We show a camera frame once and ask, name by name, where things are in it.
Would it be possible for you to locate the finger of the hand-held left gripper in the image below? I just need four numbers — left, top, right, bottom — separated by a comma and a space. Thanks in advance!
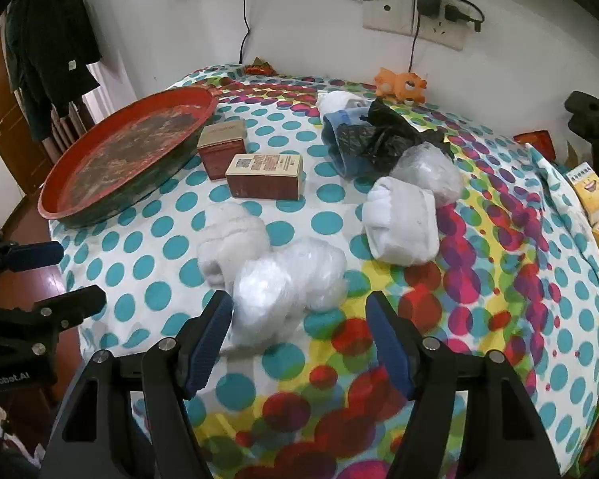
0, 284, 108, 357
0, 234, 65, 285

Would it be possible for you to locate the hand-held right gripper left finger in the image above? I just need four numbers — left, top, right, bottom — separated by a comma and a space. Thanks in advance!
39, 290, 235, 479

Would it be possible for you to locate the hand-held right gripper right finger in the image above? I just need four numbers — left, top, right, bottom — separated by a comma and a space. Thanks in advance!
365, 290, 562, 479

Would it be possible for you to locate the white bundle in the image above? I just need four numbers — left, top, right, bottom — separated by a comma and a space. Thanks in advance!
228, 238, 349, 347
392, 142, 464, 208

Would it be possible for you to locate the fuzzy white sock roll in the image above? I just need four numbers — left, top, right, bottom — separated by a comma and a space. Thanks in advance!
196, 203, 270, 290

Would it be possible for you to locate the smooth white sock roll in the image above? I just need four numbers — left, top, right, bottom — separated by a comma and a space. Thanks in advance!
363, 176, 440, 266

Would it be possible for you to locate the round red tray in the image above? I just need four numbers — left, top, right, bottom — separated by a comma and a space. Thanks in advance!
38, 86, 220, 229

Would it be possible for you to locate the brown box with cream label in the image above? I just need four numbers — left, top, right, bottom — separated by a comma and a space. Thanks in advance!
225, 153, 304, 199

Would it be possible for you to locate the dark red box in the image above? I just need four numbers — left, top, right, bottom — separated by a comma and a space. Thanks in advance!
196, 120, 249, 181

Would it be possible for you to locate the black plastic bag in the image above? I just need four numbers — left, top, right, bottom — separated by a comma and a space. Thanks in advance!
335, 98, 455, 176

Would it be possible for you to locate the blue sock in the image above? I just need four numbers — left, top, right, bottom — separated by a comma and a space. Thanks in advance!
321, 107, 380, 180

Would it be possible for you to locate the long white sock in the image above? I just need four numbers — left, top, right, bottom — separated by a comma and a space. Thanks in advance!
315, 91, 370, 121

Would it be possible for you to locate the orange rubber toy animal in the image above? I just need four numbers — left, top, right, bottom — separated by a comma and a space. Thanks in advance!
374, 66, 428, 105

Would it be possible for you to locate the wooden chair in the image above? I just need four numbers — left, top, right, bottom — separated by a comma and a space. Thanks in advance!
45, 90, 101, 160

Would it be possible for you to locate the wooden door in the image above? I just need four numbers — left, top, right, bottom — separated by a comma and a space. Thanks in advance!
0, 25, 53, 230

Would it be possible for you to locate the dark hanging jacket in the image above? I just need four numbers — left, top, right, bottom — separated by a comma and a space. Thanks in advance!
2, 0, 103, 143

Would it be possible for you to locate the red packet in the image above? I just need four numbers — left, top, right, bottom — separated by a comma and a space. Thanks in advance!
513, 130, 557, 160

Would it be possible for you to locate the yellow and white box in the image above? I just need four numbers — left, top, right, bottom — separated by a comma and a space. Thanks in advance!
565, 162, 599, 225

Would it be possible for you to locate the brown cardboard box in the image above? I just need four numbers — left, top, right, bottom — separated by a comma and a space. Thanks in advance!
561, 140, 587, 170

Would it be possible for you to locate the black plug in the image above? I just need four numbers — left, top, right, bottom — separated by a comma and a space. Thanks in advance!
442, 2, 484, 33

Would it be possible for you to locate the white wall socket plate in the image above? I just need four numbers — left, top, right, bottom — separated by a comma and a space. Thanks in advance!
413, 0, 467, 51
362, 0, 420, 37

